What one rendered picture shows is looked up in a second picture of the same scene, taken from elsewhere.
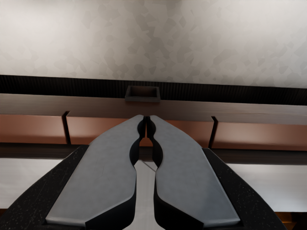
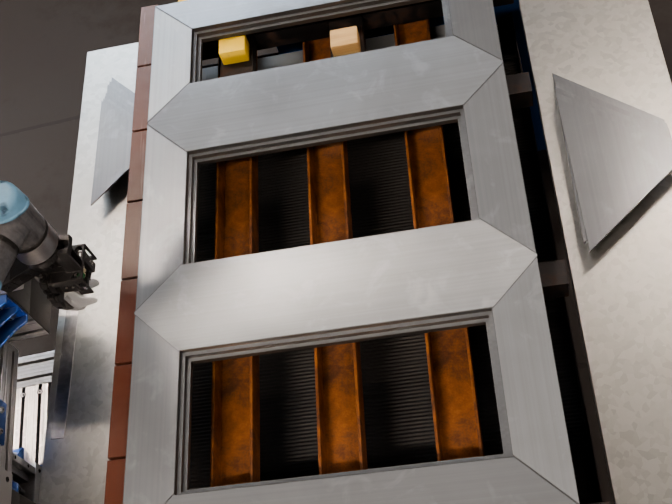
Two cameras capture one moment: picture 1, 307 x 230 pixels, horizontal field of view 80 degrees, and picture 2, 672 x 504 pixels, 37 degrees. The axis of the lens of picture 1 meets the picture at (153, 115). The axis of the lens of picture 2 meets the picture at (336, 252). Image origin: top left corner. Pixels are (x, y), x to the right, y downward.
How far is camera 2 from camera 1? 183 cm
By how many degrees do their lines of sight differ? 46
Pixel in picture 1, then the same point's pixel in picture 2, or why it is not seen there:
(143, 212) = (183, 302)
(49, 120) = (117, 373)
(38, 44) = not seen: hidden behind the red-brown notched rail
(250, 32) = (108, 283)
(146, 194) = (164, 303)
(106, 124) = (121, 340)
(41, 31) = (104, 438)
